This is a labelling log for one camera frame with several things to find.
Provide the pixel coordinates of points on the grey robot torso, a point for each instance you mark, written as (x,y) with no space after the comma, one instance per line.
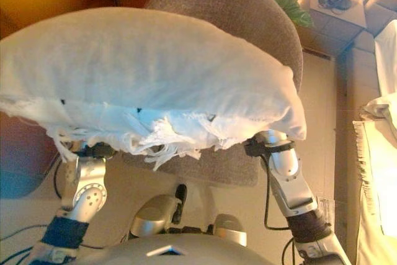
(192,251)

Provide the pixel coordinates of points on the dark round side table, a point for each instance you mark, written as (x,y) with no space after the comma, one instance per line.
(21,153)

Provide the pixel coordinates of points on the silver robot right leg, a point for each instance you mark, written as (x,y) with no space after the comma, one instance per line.
(229,226)

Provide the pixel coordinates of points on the cream fringed sofa throw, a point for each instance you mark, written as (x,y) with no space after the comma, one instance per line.
(381,190)

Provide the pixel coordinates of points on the white fringed cloth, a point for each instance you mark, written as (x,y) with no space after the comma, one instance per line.
(139,66)

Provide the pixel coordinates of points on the white sofa cloth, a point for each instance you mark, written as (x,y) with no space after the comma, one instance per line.
(387,60)

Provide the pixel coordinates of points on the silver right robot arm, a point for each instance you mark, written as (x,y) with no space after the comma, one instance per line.
(288,178)

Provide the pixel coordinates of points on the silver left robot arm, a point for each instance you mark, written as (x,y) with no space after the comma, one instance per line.
(87,190)

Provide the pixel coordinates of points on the white cardboard box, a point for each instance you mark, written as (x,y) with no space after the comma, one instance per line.
(350,13)

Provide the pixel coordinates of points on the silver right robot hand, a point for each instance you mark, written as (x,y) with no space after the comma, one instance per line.
(271,136)

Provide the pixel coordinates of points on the grey upholstered armchair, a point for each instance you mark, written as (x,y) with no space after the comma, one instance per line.
(232,13)

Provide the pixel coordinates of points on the green leafy plant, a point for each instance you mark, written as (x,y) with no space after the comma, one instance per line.
(294,9)

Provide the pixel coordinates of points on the white paper label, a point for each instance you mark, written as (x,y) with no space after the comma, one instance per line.
(326,210)

